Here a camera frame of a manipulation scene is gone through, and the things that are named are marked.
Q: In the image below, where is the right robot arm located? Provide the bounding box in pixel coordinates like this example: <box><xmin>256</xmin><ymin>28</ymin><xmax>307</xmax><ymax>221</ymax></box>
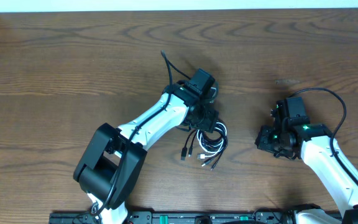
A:
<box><xmin>255</xmin><ymin>97</ymin><xmax>358</xmax><ymax>223</ymax></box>

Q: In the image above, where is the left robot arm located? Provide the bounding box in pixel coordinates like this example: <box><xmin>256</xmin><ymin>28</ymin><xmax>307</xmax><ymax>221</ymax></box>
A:
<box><xmin>73</xmin><ymin>78</ymin><xmax>220</xmax><ymax>223</ymax></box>

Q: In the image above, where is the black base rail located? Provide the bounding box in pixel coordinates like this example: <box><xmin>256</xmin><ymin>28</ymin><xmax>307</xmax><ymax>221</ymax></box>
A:
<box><xmin>48</xmin><ymin>210</ymin><xmax>343</xmax><ymax>224</ymax></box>

